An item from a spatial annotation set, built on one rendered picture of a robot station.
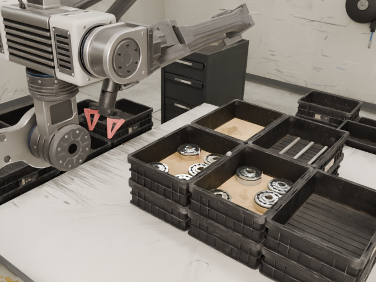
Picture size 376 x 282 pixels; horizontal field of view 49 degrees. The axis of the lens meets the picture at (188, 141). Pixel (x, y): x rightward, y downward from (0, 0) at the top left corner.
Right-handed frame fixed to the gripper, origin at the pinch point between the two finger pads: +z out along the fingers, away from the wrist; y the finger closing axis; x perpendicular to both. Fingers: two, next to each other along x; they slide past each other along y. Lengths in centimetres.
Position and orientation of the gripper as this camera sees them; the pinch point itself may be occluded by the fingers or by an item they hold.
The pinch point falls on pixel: (100, 131)
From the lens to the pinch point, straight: 147.5
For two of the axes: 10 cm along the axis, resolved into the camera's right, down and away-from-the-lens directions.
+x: -5.7, 0.0, -8.2
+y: -7.8, -3.0, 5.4
